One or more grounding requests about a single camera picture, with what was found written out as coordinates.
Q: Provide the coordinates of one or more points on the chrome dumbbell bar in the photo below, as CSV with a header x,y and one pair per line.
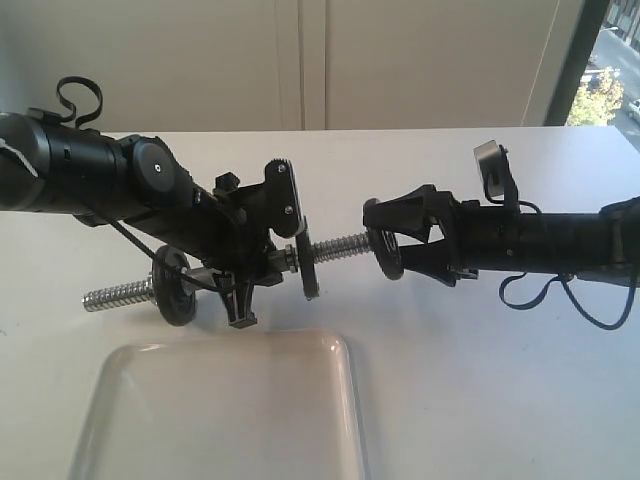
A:
x,y
330,247

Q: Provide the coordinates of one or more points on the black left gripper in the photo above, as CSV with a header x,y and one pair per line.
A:
x,y
228,231

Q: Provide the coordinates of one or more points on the white plastic tray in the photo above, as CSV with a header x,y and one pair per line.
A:
x,y
266,405

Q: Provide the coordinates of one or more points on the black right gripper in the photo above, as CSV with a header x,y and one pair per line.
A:
x,y
476,237

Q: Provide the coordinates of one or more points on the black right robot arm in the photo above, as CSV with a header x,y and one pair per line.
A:
x,y
599,247

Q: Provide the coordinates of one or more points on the black window frame post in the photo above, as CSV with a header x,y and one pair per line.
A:
x,y
582,41

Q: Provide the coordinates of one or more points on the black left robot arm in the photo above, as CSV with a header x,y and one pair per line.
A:
x,y
47,167

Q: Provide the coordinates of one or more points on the black weight plate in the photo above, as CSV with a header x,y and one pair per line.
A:
x,y
306,263
388,255
177,307

